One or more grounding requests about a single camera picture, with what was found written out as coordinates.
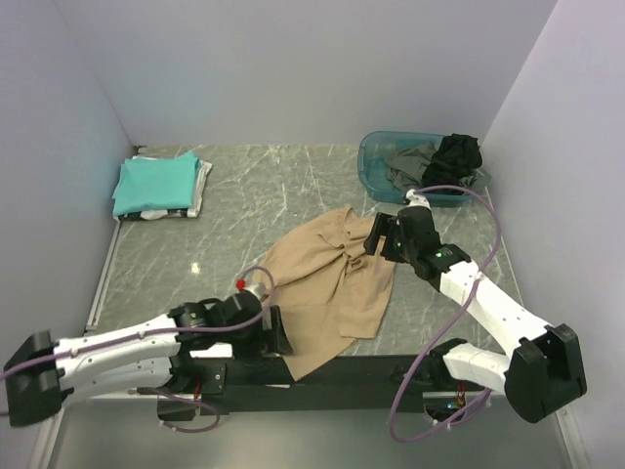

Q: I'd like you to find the grey t shirt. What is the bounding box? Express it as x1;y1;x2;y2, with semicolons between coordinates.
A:
384;143;437;193

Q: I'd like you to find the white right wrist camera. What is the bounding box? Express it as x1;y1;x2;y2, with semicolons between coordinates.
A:
403;189;431;210

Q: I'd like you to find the tan t shirt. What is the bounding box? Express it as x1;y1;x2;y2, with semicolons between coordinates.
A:
260;207;396;381

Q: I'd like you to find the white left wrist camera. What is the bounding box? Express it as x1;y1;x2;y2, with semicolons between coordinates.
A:
235;278;271;302

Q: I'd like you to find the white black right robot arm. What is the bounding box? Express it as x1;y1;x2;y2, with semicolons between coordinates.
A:
363;206;588;423

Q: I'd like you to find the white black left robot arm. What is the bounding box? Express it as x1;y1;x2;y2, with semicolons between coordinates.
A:
1;290;293;428

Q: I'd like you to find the black base crossbar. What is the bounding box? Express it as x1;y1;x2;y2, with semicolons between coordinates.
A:
155;354;484;423

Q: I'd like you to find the black t shirt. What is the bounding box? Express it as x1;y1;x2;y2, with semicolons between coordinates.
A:
422;134;482;188

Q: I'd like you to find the teal plastic basket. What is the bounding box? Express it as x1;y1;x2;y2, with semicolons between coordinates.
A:
357;129;492;208

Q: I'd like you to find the folded teal t shirt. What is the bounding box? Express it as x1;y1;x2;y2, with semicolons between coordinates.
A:
112;151;202;218

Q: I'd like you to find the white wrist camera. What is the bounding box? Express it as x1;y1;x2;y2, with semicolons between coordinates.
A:
403;189;431;210
235;278;271;302

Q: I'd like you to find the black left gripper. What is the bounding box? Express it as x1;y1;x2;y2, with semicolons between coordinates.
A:
221;305;292;361

